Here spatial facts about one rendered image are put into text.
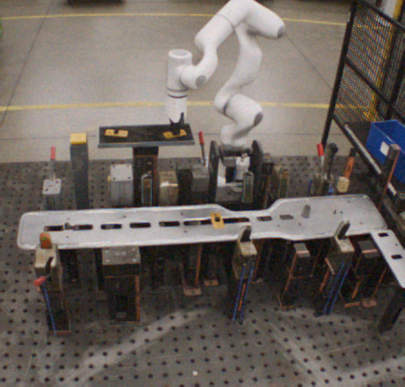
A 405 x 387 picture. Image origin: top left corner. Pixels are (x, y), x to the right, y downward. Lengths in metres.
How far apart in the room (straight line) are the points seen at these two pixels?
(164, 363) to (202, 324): 0.22
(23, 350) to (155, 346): 0.47
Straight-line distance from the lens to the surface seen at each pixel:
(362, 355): 1.88
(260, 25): 1.95
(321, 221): 1.86
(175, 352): 1.75
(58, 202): 1.82
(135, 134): 1.91
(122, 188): 1.77
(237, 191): 1.95
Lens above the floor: 2.16
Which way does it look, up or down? 36 degrees down
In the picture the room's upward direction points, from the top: 5 degrees clockwise
